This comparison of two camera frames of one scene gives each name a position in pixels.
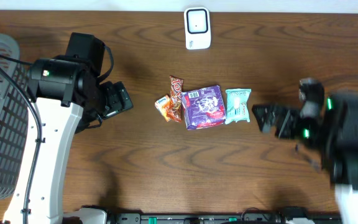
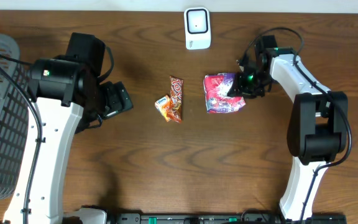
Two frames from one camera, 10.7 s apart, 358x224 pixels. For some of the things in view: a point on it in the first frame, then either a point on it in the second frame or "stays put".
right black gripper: x=284 y=128 to x=240 y=91
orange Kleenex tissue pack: x=163 y=105 stays put
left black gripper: x=117 y=100 stays put
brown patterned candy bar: x=176 y=89 stays put
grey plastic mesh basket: x=4 y=109 stays put
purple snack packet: x=203 y=107 to x=216 y=88
